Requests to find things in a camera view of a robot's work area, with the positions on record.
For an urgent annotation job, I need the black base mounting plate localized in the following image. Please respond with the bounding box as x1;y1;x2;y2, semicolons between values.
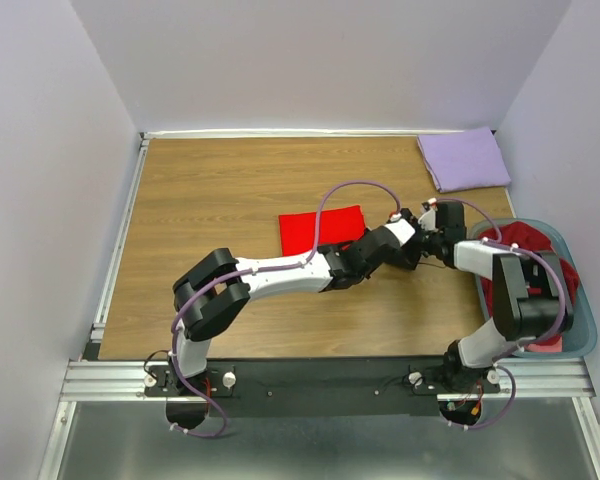
144;354;501;421

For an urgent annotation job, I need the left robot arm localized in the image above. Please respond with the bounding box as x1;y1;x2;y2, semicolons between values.
167;209;419;395

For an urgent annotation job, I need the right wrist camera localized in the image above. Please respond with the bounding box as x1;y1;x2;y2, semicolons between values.
418;198;438;231

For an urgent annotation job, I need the dark red t shirt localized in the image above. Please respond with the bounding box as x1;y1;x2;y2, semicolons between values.
471;221;581;320

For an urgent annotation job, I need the teal plastic basket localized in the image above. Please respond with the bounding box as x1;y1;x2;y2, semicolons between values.
495;218;597;359

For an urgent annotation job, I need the bright red t shirt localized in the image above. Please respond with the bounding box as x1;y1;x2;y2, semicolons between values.
278;205;366;256

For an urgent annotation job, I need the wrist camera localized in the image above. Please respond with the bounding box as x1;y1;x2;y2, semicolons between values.
383;213;416;247
418;198;438;231

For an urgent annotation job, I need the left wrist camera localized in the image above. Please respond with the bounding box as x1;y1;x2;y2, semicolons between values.
383;213;416;247

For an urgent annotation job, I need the folded lavender t shirt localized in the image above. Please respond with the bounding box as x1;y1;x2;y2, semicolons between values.
417;127;511;193

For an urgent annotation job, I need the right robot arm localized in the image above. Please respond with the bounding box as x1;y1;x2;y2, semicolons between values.
387;199;574;392

